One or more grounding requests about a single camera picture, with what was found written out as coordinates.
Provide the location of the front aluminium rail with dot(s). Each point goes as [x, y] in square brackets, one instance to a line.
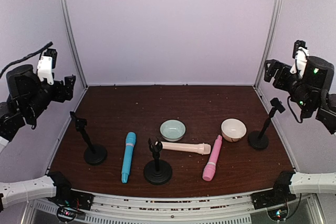
[234, 208]

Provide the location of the cream toy microphone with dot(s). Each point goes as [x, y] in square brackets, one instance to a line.
[203, 149]

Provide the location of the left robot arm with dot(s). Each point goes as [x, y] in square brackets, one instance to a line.
[28, 98]

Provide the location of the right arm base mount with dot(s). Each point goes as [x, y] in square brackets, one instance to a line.
[280, 194]

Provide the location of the blue toy microphone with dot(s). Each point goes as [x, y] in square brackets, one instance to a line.
[130, 142]

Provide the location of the pink toy microphone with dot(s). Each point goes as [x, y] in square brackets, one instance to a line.
[210, 168]

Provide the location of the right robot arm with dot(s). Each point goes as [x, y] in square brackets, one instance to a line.
[309, 89]

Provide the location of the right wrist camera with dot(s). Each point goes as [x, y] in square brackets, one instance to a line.
[300, 56]

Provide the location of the left aluminium frame post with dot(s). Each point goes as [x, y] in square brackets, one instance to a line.
[72, 43]

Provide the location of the aluminium frame post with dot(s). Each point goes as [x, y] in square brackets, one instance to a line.
[276, 10]
[72, 43]

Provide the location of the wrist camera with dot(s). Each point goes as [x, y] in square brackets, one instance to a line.
[46, 65]
[300, 56]

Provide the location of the white ceramic bowl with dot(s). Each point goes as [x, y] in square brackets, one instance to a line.
[233, 130]

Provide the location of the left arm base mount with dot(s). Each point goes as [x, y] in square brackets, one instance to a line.
[70, 203]

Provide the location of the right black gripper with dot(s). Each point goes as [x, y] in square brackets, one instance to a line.
[281, 76]

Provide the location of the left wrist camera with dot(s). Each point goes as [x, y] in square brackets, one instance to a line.
[46, 65]

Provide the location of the black microphone stand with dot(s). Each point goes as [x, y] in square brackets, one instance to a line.
[258, 140]
[157, 171]
[94, 154]

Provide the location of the light green ceramic bowl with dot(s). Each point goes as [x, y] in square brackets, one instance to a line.
[172, 130]

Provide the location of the right aluminium frame post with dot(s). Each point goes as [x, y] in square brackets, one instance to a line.
[276, 10]

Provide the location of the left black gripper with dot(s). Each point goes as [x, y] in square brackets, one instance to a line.
[60, 90]

